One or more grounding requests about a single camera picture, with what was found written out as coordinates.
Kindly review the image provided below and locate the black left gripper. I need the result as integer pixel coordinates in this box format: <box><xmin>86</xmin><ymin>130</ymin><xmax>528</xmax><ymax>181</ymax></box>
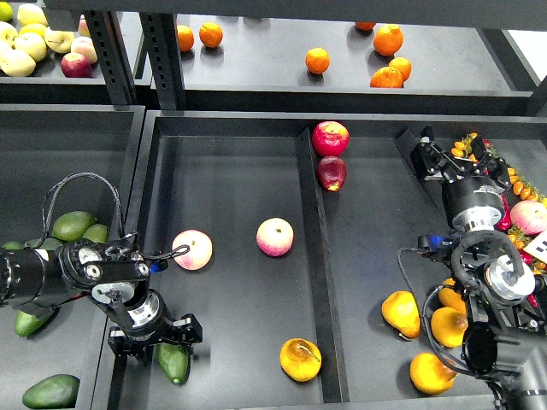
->
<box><xmin>108</xmin><ymin>290</ymin><xmax>203</xmax><ymax>361</ymax></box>

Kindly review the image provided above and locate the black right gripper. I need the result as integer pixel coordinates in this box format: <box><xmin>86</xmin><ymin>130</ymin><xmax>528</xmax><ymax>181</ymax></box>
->
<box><xmin>409</xmin><ymin>126</ymin><xmax>511</xmax><ymax>231</ymax></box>

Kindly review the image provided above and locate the dark green avocado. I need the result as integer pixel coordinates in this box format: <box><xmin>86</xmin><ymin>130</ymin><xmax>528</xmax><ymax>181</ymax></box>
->
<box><xmin>156</xmin><ymin>343</ymin><xmax>191</xmax><ymax>384</ymax></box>

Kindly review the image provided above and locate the yellow pear behind arm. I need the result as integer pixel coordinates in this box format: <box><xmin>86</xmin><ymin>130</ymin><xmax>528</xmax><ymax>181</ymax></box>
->
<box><xmin>438</xmin><ymin>278</ymin><xmax>467</xmax><ymax>315</ymax></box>

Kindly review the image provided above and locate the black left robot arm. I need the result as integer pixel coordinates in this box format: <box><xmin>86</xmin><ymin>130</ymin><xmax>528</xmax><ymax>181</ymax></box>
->
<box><xmin>1</xmin><ymin>188</ymin><xmax>203</xmax><ymax>360</ymax></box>

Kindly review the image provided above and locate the yellow pear under arm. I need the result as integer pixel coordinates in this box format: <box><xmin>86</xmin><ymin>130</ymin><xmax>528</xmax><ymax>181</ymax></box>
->
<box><xmin>431</xmin><ymin>307</ymin><xmax>468</xmax><ymax>348</ymax></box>

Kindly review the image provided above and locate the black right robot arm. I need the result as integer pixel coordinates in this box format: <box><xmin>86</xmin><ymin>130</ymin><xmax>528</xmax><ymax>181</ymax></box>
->
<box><xmin>395</xmin><ymin>126</ymin><xmax>546</xmax><ymax>409</ymax></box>

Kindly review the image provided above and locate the avocado bottom left corner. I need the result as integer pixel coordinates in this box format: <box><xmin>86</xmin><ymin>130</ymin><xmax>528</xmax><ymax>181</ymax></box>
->
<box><xmin>21</xmin><ymin>374</ymin><xmax>80</xmax><ymax>409</ymax></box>

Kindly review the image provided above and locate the avocado lying left tray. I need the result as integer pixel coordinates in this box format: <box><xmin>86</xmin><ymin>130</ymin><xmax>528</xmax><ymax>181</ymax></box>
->
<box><xmin>14</xmin><ymin>311</ymin><xmax>52</xmax><ymax>337</ymax></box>

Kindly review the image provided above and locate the light green avocado top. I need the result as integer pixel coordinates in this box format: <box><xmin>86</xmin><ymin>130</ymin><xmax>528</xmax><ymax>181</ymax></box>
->
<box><xmin>51</xmin><ymin>211</ymin><xmax>97</xmax><ymax>242</ymax></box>

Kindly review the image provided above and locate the dark avocado in pile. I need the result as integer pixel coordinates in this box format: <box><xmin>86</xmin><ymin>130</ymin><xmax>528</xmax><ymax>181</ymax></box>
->
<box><xmin>24</xmin><ymin>237</ymin><xmax>64</xmax><ymax>250</ymax></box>

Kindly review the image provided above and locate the yellow pear beside divider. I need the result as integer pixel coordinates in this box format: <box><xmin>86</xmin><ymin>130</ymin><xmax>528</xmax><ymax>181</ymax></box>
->
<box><xmin>381</xmin><ymin>290</ymin><xmax>421</xmax><ymax>339</ymax></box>

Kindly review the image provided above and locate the bright green avocado far left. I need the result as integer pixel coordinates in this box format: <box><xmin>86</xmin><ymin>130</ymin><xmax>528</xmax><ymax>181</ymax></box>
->
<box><xmin>2</xmin><ymin>241</ymin><xmax>24</xmax><ymax>250</ymax></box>

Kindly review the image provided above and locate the upper cherry tomato bunch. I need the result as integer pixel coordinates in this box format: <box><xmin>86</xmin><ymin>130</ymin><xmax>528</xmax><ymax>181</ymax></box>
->
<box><xmin>450</xmin><ymin>132</ymin><xmax>497</xmax><ymax>162</ymax></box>

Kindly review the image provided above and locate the cherry tomato bunch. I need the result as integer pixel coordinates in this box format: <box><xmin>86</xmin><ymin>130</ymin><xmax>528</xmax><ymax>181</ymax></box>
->
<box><xmin>450</xmin><ymin>132</ymin><xmax>497</xmax><ymax>162</ymax></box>
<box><xmin>508</xmin><ymin>225</ymin><xmax>546</xmax><ymax>314</ymax></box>

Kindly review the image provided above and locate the orange cherry tomato sprig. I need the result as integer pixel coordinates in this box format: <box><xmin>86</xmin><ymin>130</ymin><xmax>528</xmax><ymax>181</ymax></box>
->
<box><xmin>508</xmin><ymin>167</ymin><xmax>546</xmax><ymax>205</ymax></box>

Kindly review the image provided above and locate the red chili pepper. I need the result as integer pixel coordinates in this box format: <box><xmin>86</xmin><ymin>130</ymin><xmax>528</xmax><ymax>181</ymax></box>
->
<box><xmin>497</xmin><ymin>194</ymin><xmax>512</xmax><ymax>231</ymax></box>

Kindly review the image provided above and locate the pink apple right tray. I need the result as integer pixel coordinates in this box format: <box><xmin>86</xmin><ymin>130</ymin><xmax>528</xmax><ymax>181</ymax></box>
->
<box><xmin>509</xmin><ymin>200</ymin><xmax>546</xmax><ymax>236</ymax></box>

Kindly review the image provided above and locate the lower cherry tomato bunch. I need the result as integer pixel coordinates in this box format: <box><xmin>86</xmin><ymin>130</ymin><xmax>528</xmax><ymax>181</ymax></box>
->
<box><xmin>508</xmin><ymin>225</ymin><xmax>546</xmax><ymax>314</ymax></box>

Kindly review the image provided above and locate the orange at shelf edge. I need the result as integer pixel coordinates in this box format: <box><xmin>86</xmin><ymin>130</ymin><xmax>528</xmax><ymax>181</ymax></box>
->
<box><xmin>369</xmin><ymin>67</ymin><xmax>403</xmax><ymax>88</ymax></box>

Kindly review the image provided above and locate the white label card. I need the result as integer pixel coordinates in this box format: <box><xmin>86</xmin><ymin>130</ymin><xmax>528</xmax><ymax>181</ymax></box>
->
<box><xmin>524</xmin><ymin>231</ymin><xmax>547</xmax><ymax>263</ymax></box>

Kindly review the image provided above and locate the small orange right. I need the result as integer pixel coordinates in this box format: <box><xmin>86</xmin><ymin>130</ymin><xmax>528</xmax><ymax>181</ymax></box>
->
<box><xmin>389</xmin><ymin>57</ymin><xmax>412</xmax><ymax>82</ymax></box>

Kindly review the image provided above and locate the bright red apple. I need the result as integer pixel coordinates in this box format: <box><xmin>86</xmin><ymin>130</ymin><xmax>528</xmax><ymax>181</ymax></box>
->
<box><xmin>312</xmin><ymin>120</ymin><xmax>350</xmax><ymax>157</ymax></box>

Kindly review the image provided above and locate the large orange upper right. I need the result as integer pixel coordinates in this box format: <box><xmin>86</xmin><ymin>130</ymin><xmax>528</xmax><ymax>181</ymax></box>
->
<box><xmin>373</xmin><ymin>24</ymin><xmax>404</xmax><ymax>56</ymax></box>

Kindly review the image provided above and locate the pink apple centre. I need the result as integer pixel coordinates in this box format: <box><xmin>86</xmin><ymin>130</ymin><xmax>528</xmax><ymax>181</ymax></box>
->
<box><xmin>256</xmin><ymin>218</ymin><xmax>294</xmax><ymax>257</ymax></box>

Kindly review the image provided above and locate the black top shelf beam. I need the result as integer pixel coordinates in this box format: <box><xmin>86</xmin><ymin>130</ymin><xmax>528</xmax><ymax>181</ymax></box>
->
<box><xmin>45</xmin><ymin>0</ymin><xmax>546</xmax><ymax>31</ymax></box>

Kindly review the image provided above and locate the orange under top shelf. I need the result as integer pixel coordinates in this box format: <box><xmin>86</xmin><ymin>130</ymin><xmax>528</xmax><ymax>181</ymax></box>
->
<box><xmin>355</xmin><ymin>21</ymin><xmax>376</xmax><ymax>32</ymax></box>

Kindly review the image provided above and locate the black tray divider centre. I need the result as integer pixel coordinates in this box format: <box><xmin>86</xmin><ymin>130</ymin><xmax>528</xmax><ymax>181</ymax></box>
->
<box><xmin>296</xmin><ymin>128</ymin><xmax>349</xmax><ymax>403</ymax></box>

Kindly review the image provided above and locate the orange upper shelf centre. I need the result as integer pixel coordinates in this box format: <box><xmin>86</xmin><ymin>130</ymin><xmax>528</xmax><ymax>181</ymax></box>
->
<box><xmin>305</xmin><ymin>48</ymin><xmax>331</xmax><ymax>75</ymax></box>

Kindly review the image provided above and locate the orange shelf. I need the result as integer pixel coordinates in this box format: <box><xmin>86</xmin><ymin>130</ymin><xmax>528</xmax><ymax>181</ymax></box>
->
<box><xmin>199</xmin><ymin>21</ymin><xmax>223</xmax><ymax>49</ymax></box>
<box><xmin>305</xmin><ymin>48</ymin><xmax>331</xmax><ymax>75</ymax></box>

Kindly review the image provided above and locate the black middle tray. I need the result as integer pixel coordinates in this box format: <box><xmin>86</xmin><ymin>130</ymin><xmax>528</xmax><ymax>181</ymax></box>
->
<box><xmin>104</xmin><ymin>112</ymin><xmax>546</xmax><ymax>409</ymax></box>

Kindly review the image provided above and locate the black left tray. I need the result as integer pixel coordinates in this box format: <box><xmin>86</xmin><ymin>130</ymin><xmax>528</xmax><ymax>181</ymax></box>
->
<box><xmin>1</xmin><ymin>104</ymin><xmax>144</xmax><ymax>409</ymax></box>

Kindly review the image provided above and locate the black upper shelf tray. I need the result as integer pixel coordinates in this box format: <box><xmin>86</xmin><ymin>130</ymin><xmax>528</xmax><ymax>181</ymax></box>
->
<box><xmin>180</xmin><ymin>16</ymin><xmax>544</xmax><ymax>116</ymax></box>

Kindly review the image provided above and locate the orange upper shelf left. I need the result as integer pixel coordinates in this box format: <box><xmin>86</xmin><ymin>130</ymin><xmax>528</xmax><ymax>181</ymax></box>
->
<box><xmin>199</xmin><ymin>21</ymin><xmax>223</xmax><ymax>49</ymax></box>

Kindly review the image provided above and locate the green avocado by tray wall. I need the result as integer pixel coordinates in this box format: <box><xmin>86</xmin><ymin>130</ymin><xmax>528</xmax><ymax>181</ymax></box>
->
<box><xmin>82</xmin><ymin>224</ymin><xmax>109</xmax><ymax>243</ymax></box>

